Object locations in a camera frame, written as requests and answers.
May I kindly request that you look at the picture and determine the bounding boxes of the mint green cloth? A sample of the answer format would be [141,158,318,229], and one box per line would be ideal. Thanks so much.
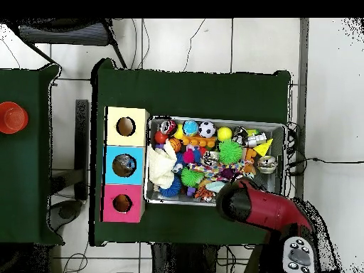
[205,181,227,193]

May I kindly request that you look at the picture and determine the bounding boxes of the wooden box with three holes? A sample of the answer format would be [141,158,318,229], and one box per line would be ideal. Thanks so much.
[100,106,151,223]

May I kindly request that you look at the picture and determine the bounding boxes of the small basketball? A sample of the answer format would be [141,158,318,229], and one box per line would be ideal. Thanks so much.
[168,137,183,153]

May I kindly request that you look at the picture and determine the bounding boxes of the globe print ball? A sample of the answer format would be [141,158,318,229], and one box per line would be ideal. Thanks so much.
[182,119,199,137]

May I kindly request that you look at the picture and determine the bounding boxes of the cream knitted cloth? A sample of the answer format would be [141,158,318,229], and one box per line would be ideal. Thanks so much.
[147,140,178,189]

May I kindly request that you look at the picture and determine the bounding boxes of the crushed red can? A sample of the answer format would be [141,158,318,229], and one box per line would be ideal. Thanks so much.
[159,119,178,136]

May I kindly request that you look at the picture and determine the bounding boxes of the crushed silver can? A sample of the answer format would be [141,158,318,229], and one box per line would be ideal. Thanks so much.
[202,150,220,166]

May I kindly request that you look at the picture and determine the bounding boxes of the soccer ball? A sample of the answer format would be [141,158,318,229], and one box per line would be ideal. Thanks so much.
[198,121,217,139]

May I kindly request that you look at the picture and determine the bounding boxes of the yellow ball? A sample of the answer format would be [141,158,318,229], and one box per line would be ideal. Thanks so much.
[216,126,233,142]

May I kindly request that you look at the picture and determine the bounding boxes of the large green spiky ball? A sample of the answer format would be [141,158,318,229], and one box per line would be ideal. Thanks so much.
[218,139,244,165]

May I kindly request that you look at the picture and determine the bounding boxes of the dark green table cloth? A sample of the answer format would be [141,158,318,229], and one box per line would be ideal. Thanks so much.
[90,58,291,247]
[0,63,65,245]

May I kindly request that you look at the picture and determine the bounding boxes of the yellow cheese wedge toy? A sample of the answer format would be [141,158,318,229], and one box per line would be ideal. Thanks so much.
[252,138,274,157]

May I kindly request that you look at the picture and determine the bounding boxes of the black chair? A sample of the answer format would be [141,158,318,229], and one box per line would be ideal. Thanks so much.
[11,18,127,69]

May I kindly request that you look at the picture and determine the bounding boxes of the orange plastic cup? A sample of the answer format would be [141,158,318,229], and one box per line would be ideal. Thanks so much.
[0,101,29,135]

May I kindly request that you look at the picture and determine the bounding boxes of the wire mesh bin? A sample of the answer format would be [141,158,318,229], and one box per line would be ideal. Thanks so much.
[144,115,288,210]

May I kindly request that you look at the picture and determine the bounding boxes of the black cable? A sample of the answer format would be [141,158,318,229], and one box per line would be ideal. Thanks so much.
[288,156,364,175]

